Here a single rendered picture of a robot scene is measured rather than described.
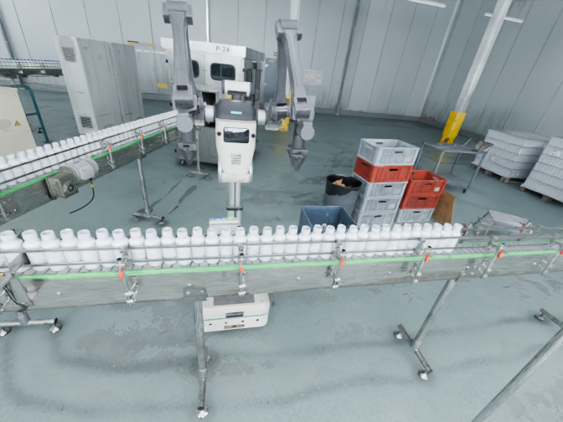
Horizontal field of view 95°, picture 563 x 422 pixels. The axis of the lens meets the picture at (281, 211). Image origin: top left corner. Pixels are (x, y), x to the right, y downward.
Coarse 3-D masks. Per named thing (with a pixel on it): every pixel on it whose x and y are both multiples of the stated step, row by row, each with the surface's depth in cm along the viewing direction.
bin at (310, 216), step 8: (304, 208) 183; (312, 208) 185; (320, 208) 186; (328, 208) 188; (336, 208) 189; (304, 216) 175; (312, 216) 188; (320, 216) 189; (328, 216) 191; (336, 216) 192; (344, 216) 184; (304, 224) 176; (312, 224) 192; (320, 224) 193; (336, 224) 196; (344, 224) 184; (352, 224) 173
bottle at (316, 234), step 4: (316, 224) 120; (316, 228) 118; (320, 228) 120; (312, 232) 120; (316, 232) 118; (320, 232) 119; (312, 236) 119; (316, 236) 119; (320, 236) 119; (312, 240) 120; (316, 240) 119; (312, 244) 121; (316, 244) 121; (320, 244) 122; (312, 248) 122; (316, 248) 122; (308, 252) 124; (312, 252) 123; (312, 256) 124; (316, 256) 124
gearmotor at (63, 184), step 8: (80, 160) 190; (88, 160) 193; (64, 168) 178; (72, 168) 179; (80, 168) 182; (88, 168) 185; (96, 168) 197; (56, 176) 172; (64, 176) 173; (72, 176) 179; (80, 176) 184; (88, 176) 186; (48, 184) 172; (56, 184) 171; (64, 184) 173; (72, 184) 178; (56, 192) 174; (64, 192) 174; (72, 192) 179; (80, 208) 199
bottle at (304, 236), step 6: (306, 228) 119; (300, 234) 119; (306, 234) 117; (300, 240) 118; (306, 240) 117; (300, 246) 119; (306, 246) 119; (300, 252) 121; (306, 252) 121; (300, 258) 122
